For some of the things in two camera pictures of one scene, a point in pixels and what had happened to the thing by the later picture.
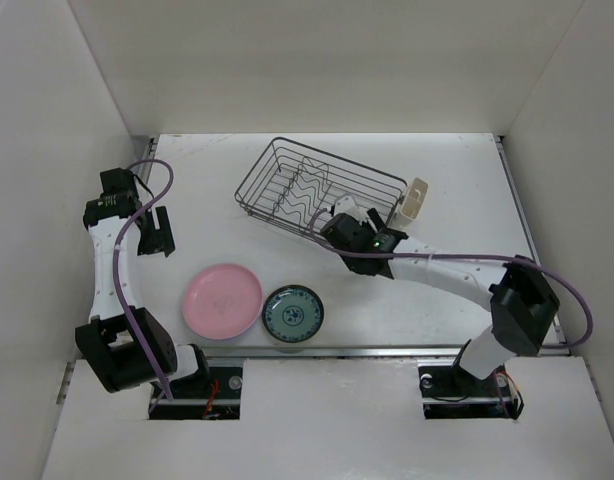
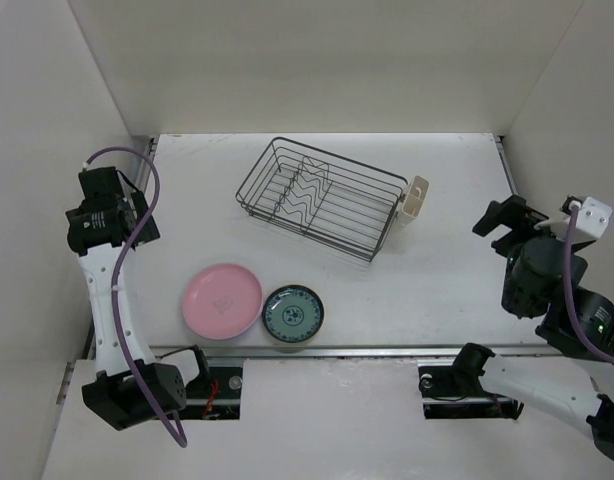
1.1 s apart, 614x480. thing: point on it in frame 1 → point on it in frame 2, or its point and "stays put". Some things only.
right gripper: (363, 225) → (513, 211)
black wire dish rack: (293, 187) stays put
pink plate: (222, 301) stays put
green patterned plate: (292, 313) stays put
